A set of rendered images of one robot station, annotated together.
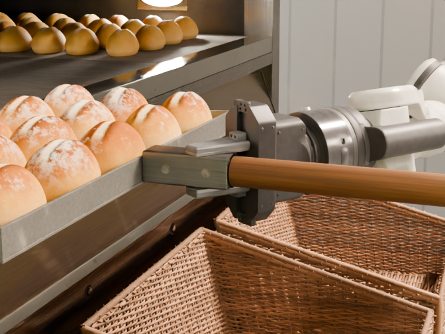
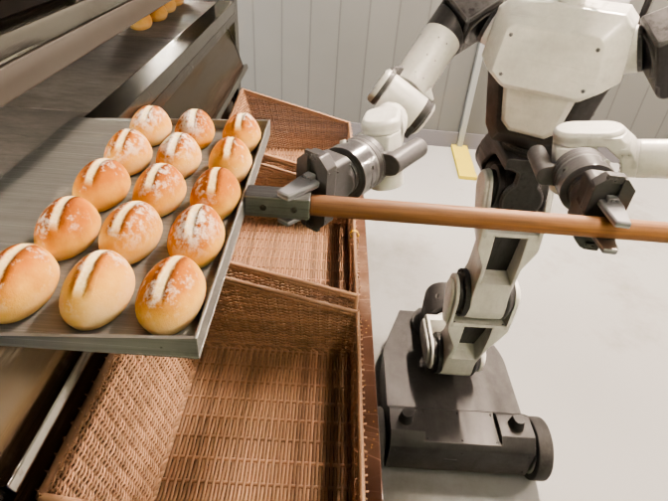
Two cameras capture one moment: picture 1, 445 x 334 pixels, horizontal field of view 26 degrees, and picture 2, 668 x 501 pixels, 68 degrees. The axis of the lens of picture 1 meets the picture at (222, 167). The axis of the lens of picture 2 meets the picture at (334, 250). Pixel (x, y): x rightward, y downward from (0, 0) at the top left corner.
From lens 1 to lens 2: 40 cm
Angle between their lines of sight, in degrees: 29
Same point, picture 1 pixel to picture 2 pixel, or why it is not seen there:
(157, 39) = (163, 13)
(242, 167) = (319, 206)
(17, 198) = (192, 295)
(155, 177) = (254, 212)
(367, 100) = (379, 129)
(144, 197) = not seen: hidden behind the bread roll
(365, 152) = (383, 170)
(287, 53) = not seen: outside the picture
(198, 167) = (288, 207)
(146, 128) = (233, 163)
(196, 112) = (253, 131)
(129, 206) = not seen: hidden behind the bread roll
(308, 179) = (367, 213)
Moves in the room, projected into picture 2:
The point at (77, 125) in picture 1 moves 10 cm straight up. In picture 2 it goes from (177, 160) to (168, 92)
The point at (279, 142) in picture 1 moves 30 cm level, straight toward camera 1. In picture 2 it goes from (337, 177) to (414, 322)
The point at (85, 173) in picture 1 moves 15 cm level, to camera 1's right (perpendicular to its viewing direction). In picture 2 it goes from (219, 237) to (338, 223)
